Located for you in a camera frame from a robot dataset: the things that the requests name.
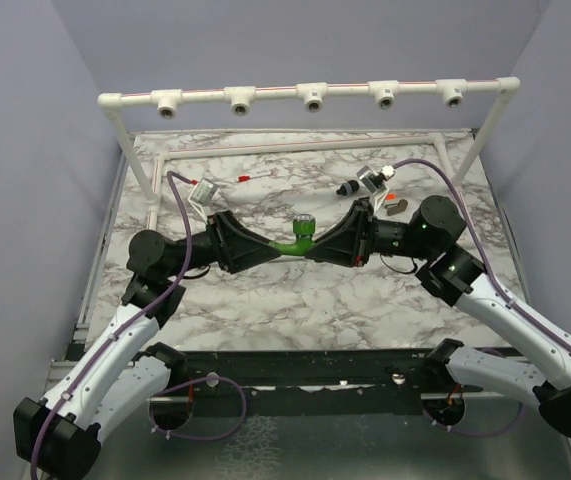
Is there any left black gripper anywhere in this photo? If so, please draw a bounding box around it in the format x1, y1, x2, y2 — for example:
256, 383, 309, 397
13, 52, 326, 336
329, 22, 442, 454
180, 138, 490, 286
165, 209, 283, 279

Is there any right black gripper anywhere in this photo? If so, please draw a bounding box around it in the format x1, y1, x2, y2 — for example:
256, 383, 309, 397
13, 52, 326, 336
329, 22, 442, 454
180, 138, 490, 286
306, 199, 434, 267

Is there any green plastic water faucet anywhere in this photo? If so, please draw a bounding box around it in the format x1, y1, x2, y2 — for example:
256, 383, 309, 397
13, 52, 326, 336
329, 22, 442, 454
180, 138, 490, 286
269, 214, 316, 257

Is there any white PVC pipe rack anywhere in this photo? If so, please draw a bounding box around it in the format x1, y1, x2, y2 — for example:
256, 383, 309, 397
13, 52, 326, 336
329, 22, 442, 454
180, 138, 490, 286
97, 77, 521, 229

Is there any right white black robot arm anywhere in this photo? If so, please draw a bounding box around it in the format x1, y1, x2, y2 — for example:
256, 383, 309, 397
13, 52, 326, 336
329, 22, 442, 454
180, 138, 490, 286
305, 195, 571, 438

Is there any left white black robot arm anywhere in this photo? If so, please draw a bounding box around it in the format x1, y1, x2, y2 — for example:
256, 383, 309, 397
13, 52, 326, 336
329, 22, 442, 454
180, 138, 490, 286
13, 212, 281, 479

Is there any black grey faucet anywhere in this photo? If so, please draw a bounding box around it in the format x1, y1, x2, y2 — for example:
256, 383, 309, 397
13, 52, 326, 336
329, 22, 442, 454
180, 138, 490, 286
336, 180, 360, 197

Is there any brown metal lever piece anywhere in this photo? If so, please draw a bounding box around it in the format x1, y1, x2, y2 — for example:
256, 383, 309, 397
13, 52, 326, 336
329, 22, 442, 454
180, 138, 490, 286
384, 199, 409, 216

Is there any red capped white pen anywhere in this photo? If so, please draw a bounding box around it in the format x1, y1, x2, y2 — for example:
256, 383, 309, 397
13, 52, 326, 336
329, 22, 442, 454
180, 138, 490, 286
237, 171, 274, 183

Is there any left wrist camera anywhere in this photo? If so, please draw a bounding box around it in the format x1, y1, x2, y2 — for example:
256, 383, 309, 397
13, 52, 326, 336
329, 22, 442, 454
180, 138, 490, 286
188, 178, 219, 221

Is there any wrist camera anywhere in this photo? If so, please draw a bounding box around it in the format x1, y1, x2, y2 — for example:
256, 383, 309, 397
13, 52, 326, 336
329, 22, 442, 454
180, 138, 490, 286
357, 165, 396, 212
188, 178, 219, 221

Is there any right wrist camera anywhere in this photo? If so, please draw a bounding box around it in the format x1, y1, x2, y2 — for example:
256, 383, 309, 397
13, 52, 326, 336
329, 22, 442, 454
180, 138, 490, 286
357, 165, 396, 212

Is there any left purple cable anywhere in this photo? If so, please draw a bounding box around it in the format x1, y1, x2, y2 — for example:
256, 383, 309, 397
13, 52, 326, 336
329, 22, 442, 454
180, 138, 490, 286
28, 170, 201, 480

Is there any purple cable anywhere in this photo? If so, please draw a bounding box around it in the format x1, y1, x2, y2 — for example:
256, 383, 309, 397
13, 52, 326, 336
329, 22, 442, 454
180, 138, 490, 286
28, 170, 201, 480
389, 158, 571, 361

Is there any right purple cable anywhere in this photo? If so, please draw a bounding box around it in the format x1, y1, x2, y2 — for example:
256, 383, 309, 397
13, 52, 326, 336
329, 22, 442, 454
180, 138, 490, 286
389, 158, 571, 361

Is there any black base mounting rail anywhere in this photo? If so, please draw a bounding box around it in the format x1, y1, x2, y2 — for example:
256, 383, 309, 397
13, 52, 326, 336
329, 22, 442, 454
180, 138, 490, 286
141, 343, 455, 418

